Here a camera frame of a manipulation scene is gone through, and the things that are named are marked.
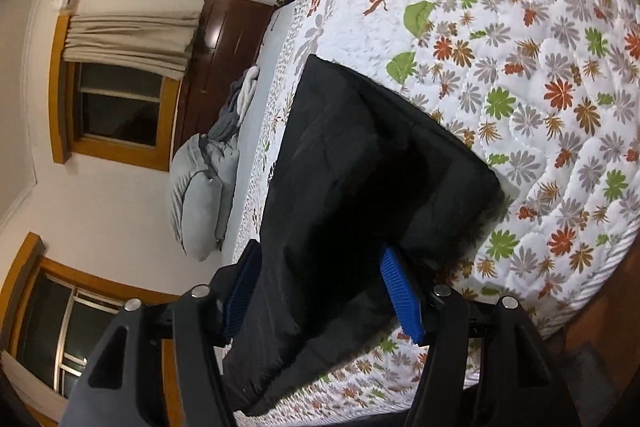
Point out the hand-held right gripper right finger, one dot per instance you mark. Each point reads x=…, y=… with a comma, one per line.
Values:
x=400, y=292

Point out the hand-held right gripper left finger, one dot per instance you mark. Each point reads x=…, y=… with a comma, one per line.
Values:
x=240, y=292

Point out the black pants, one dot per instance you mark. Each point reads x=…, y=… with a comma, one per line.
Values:
x=350, y=182

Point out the grey pillow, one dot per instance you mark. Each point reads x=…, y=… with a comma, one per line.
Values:
x=200, y=187

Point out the grey clothing pile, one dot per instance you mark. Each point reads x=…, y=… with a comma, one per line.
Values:
x=227, y=107

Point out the grey bed sheet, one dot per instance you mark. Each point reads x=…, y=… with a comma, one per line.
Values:
x=260, y=107

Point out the wooden framed window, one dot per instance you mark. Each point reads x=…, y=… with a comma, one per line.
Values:
x=45, y=322
x=115, y=112

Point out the white cloth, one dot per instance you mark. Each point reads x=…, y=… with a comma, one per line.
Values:
x=248, y=89

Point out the dark wooden headboard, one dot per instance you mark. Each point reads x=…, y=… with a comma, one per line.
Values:
x=220, y=37

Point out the floral quilted mattress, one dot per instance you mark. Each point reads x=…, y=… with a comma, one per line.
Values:
x=525, y=57

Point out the beige gathered curtain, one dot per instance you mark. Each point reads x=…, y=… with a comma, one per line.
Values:
x=130, y=42

